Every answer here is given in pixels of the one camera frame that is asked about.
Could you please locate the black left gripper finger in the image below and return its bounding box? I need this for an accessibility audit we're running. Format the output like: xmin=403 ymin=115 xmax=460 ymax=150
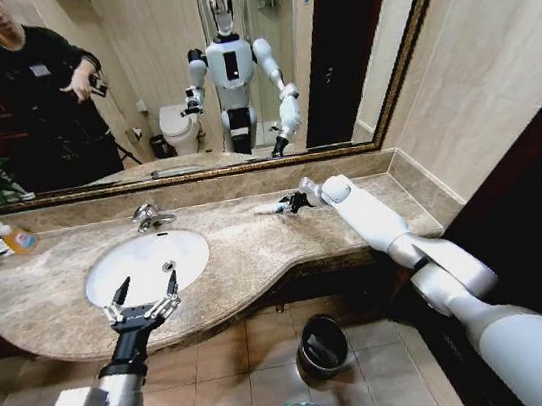
xmin=146 ymin=268 xmax=186 ymax=324
xmin=98 ymin=276 xmax=138 ymax=330

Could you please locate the white tissue trash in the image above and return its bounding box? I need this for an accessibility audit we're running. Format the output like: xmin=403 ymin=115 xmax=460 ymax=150
xmin=252 ymin=199 xmax=288 ymax=218

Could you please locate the white oval sink basin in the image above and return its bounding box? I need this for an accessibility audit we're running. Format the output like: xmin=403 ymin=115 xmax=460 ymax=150
xmin=78 ymin=223 xmax=217 ymax=313

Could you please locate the round dark metal trash bin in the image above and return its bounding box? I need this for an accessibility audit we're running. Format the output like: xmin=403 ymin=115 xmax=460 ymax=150
xmin=290 ymin=309 xmax=355 ymax=388

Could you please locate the chrome faucet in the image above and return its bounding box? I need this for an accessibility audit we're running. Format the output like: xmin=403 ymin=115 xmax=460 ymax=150
xmin=129 ymin=198 xmax=180 ymax=236

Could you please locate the orange hand soap bottle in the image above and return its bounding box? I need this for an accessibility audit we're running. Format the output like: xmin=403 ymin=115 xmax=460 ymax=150
xmin=0 ymin=215 xmax=40 ymax=260

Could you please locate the gold framed wall mirror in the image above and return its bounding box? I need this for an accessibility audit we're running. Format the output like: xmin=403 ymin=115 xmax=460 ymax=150
xmin=0 ymin=0 xmax=485 ymax=218

